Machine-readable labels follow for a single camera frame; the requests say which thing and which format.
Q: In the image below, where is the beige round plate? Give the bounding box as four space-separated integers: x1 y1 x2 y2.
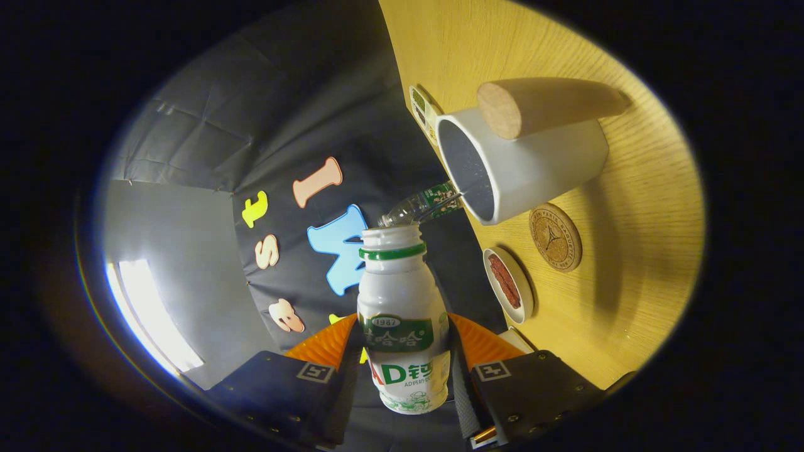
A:
482 247 535 325

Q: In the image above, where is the round cork coaster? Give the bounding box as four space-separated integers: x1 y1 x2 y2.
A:
528 202 583 273

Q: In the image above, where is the wooden table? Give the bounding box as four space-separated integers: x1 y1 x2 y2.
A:
379 0 705 390

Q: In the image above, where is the white cup wooden handle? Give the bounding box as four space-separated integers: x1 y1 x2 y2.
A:
436 77 631 226

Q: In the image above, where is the clear plastic water bottle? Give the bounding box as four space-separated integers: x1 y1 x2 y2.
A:
378 181 465 229

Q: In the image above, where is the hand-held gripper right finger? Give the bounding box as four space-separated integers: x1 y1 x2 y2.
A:
447 313 607 449

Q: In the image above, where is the red meat strip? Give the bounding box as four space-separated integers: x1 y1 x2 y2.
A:
488 254 522 309

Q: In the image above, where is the white divided bean tray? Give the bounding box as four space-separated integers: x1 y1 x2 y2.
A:
409 85 443 146

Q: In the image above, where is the white juice bottle green label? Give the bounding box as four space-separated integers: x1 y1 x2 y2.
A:
356 225 452 416

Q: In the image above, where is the cream toaster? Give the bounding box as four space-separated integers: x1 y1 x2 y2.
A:
496 326 536 353

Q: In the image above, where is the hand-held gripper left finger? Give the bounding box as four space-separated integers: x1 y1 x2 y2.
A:
204 313 365 449

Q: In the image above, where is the black backdrop cloth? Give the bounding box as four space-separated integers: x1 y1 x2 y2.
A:
104 0 509 452

